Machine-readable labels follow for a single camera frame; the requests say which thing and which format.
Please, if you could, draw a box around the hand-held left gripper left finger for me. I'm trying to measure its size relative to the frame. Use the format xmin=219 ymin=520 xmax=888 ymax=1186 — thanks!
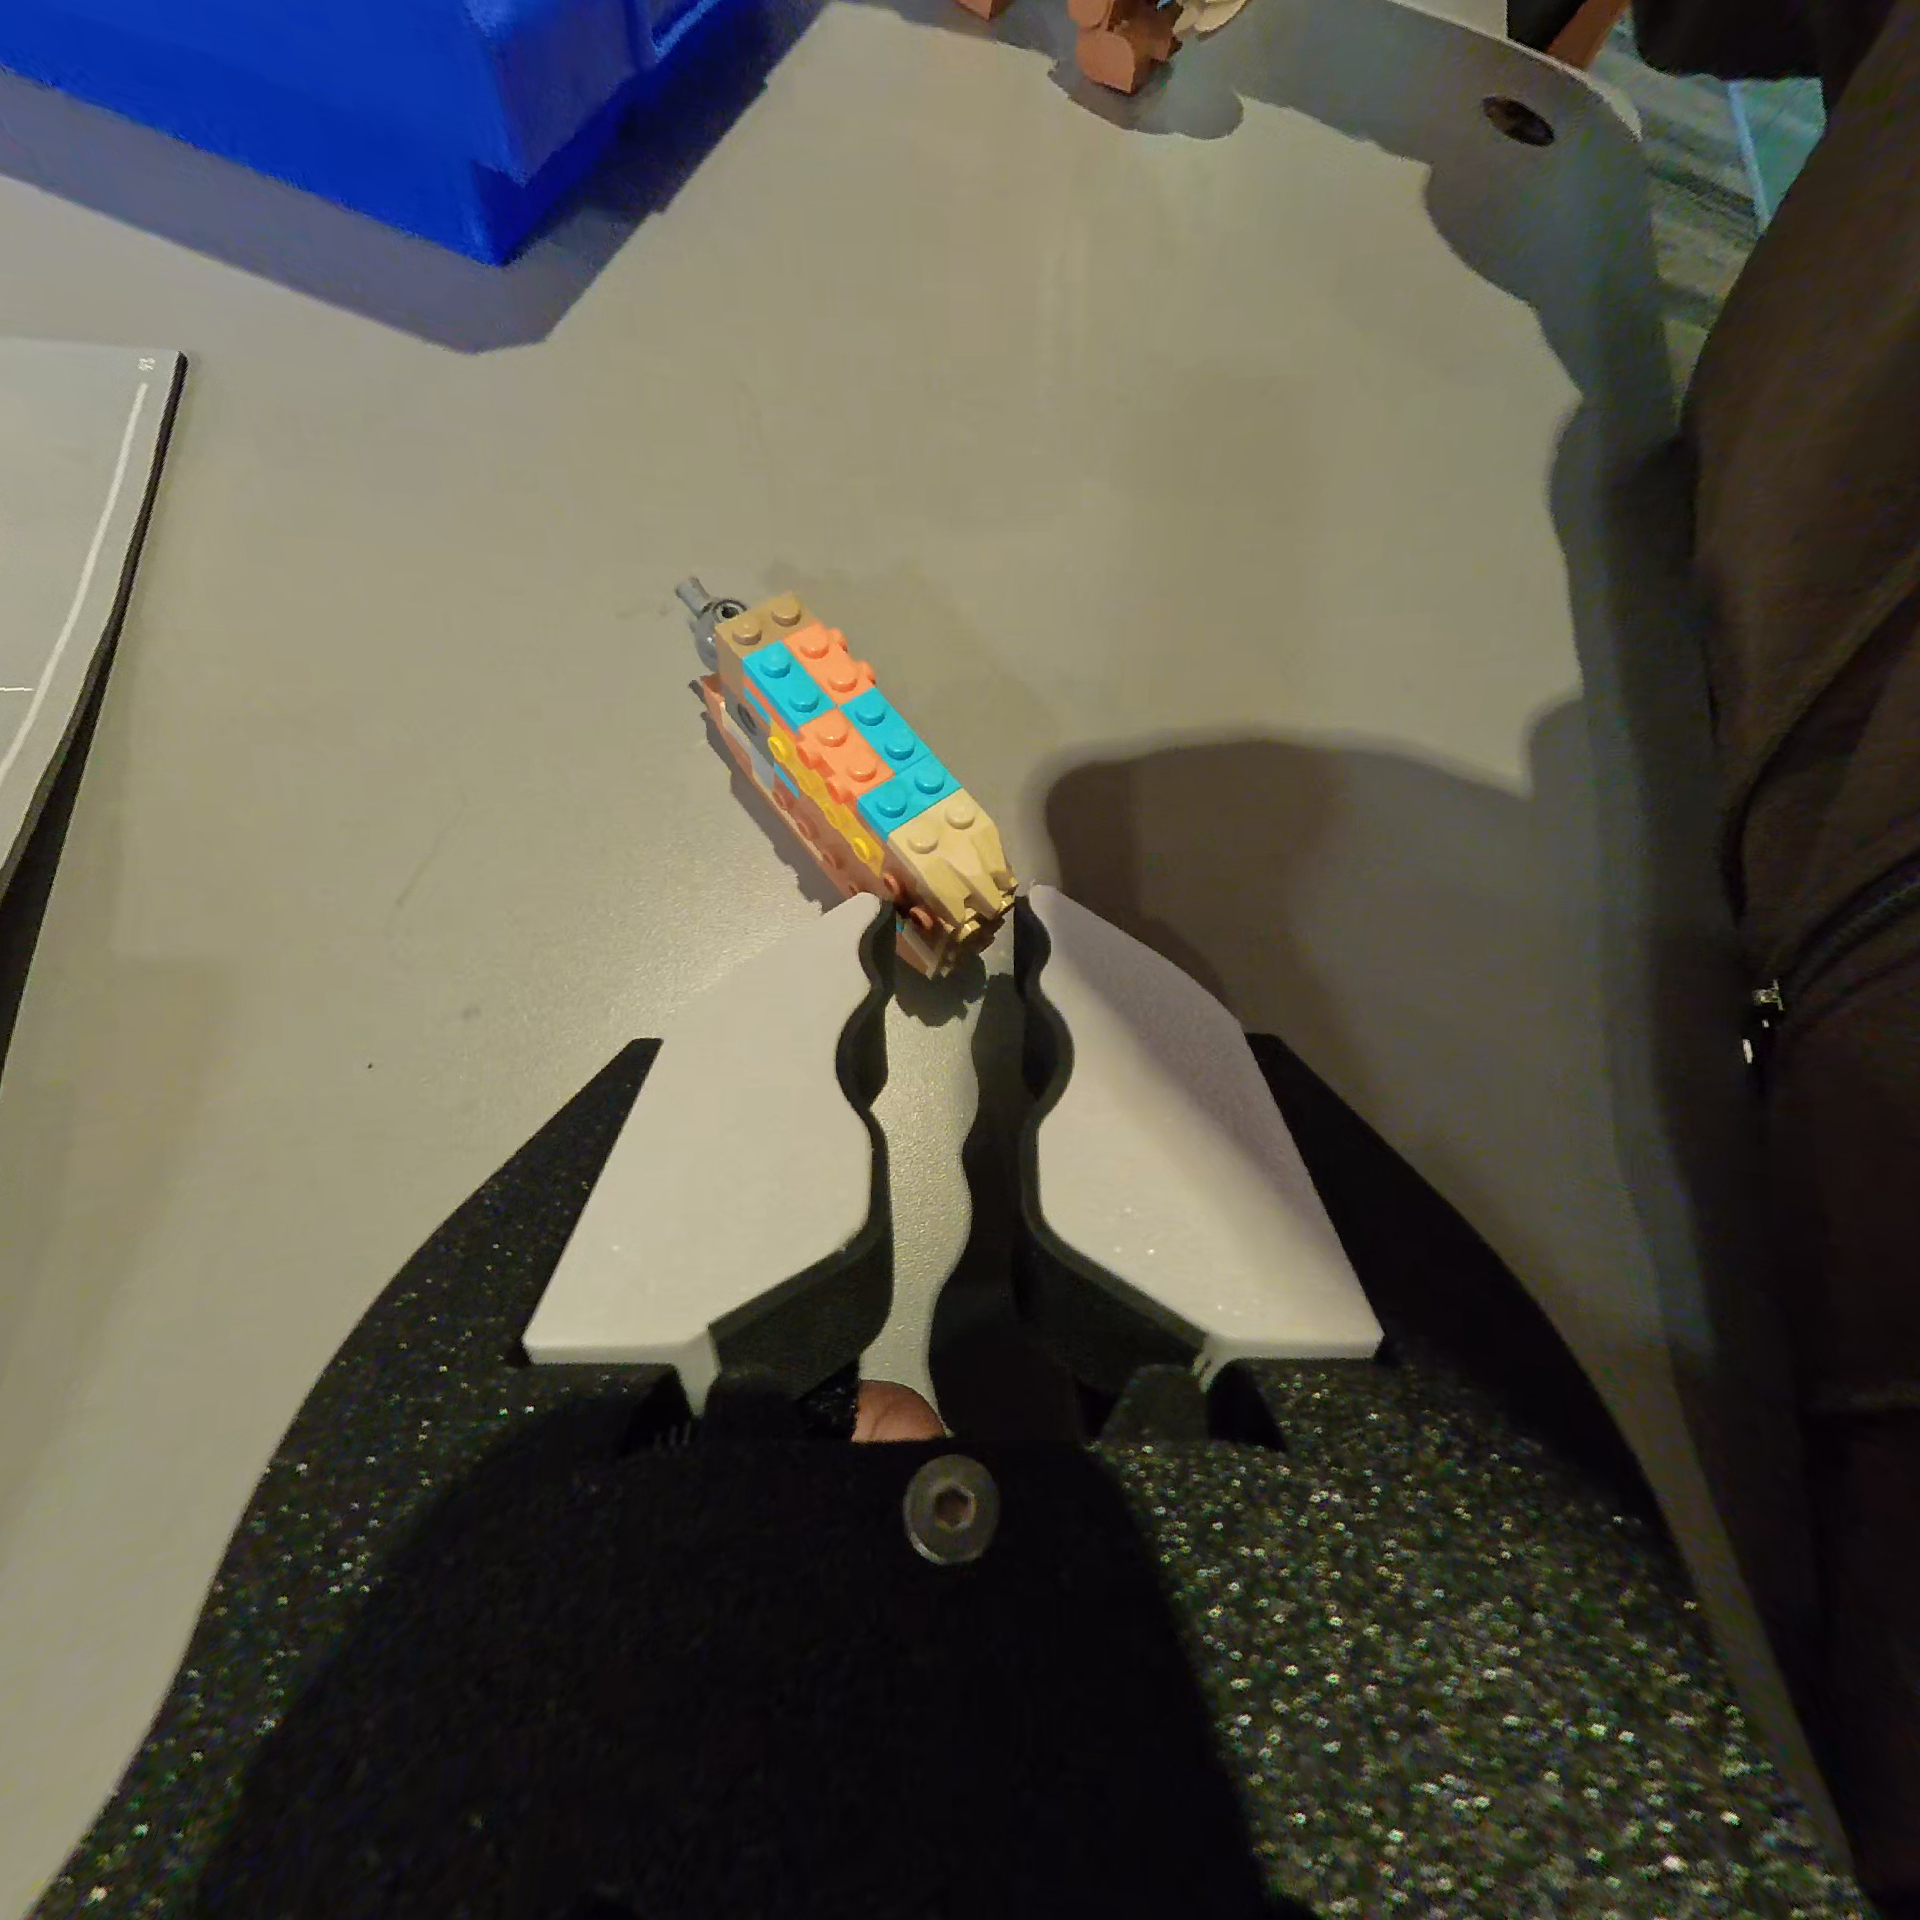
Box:
xmin=518 ymin=895 xmax=902 ymax=1403

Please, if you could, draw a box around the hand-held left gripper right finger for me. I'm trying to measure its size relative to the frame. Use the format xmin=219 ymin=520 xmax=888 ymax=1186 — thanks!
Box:
xmin=960 ymin=882 xmax=1386 ymax=1403

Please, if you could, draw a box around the multicoloured toy brick model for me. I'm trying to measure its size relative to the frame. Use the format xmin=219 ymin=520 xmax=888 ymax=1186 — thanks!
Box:
xmin=670 ymin=574 xmax=1025 ymax=986

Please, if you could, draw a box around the blue plastic bin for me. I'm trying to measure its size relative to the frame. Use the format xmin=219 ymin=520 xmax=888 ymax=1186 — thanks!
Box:
xmin=0 ymin=0 xmax=821 ymax=269

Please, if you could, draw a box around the grey instruction booklet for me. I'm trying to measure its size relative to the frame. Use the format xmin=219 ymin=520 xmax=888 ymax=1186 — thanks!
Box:
xmin=0 ymin=336 xmax=192 ymax=963

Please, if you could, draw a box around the brown toy brick piece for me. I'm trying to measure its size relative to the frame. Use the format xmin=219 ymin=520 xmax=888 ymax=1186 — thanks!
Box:
xmin=1066 ymin=0 xmax=1189 ymax=96

